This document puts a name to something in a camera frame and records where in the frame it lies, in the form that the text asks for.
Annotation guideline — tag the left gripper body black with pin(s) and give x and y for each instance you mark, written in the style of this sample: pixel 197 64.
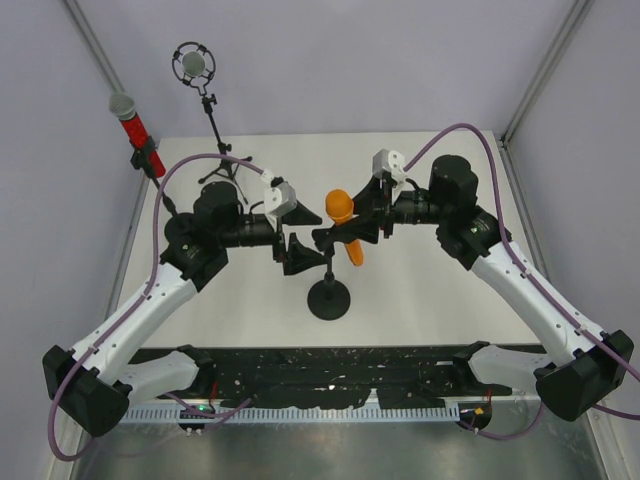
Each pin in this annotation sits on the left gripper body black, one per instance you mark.
pixel 279 250

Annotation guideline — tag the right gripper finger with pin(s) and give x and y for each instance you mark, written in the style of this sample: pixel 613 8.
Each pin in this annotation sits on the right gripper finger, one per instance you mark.
pixel 371 199
pixel 358 228

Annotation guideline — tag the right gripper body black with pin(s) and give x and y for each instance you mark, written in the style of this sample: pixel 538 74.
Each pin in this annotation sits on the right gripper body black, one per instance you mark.
pixel 393 210

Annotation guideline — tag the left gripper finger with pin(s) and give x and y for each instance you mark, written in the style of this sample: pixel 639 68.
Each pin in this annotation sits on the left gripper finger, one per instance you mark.
pixel 299 258
pixel 296 214

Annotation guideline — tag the orange microphone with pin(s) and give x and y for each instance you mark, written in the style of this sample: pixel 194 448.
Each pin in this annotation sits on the orange microphone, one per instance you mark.
pixel 339 208

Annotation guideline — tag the black round-base mic stand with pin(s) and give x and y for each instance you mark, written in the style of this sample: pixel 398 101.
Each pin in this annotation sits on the black round-base mic stand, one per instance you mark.
pixel 328 299

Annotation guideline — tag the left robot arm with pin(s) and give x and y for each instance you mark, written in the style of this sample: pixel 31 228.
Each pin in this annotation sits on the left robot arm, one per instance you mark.
pixel 96 383

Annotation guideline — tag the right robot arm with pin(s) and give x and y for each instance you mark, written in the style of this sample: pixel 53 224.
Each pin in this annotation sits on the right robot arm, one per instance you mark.
pixel 581 362

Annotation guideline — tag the black round-base stand left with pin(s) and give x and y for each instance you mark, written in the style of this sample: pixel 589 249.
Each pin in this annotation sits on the black round-base stand left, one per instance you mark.
pixel 170 210

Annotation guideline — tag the red microphone silver grille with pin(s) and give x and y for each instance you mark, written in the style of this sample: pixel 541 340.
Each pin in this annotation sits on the red microphone silver grille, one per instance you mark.
pixel 122 106

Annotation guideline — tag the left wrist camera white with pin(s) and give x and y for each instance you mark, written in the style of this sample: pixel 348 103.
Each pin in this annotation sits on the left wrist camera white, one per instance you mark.
pixel 279 196

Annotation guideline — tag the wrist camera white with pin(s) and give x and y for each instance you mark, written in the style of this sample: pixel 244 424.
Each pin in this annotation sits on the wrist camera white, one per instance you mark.
pixel 389 161
pixel 279 196

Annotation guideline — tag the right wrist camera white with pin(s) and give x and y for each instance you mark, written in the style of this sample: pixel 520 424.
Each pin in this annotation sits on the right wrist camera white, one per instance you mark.
pixel 389 161

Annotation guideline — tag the black front rail base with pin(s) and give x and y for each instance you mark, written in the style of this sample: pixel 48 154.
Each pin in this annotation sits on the black front rail base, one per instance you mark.
pixel 341 377

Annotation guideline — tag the white slotted cable duct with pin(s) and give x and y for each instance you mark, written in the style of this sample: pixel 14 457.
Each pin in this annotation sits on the white slotted cable duct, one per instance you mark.
pixel 164 413

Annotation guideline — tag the right aluminium frame post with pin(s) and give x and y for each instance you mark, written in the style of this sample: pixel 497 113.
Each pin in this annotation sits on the right aluminium frame post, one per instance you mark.
pixel 560 42

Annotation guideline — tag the aluminium frame post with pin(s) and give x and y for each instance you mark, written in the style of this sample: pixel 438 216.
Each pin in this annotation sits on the aluminium frame post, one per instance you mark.
pixel 560 42
pixel 93 45

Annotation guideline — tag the left aluminium frame post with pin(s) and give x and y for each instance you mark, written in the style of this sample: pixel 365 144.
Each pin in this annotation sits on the left aluminium frame post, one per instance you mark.
pixel 93 45

